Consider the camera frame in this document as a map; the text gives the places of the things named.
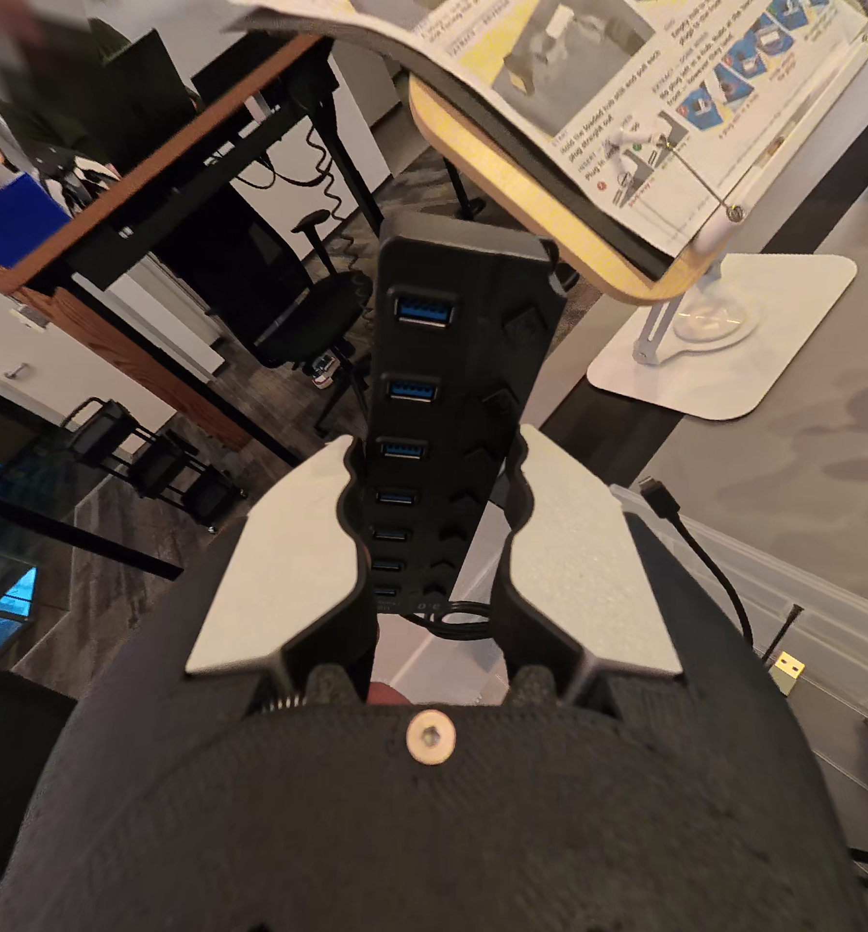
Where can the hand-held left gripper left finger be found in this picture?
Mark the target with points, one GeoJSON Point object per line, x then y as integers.
{"type": "Point", "coordinates": [281, 575]}

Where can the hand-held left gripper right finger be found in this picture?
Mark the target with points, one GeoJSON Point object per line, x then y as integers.
{"type": "Point", "coordinates": [587, 575]}

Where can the clear plastic bin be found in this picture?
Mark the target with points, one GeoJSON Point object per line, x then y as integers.
{"type": "Point", "coordinates": [827, 619]}

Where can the black multi-port usb hub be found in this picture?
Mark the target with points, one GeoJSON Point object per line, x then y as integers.
{"type": "Point", "coordinates": [470, 291]}

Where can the black wheeled bin rack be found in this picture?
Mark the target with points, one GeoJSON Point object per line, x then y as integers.
{"type": "Point", "coordinates": [157, 466]}

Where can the blue plastic bin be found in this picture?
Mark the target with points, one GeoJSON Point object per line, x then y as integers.
{"type": "Point", "coordinates": [11, 218]}

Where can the black laptop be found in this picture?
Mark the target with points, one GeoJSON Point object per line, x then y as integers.
{"type": "Point", "coordinates": [150, 80]}

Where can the printed instruction sheet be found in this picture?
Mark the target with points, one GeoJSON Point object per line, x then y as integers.
{"type": "Point", "coordinates": [587, 58]}

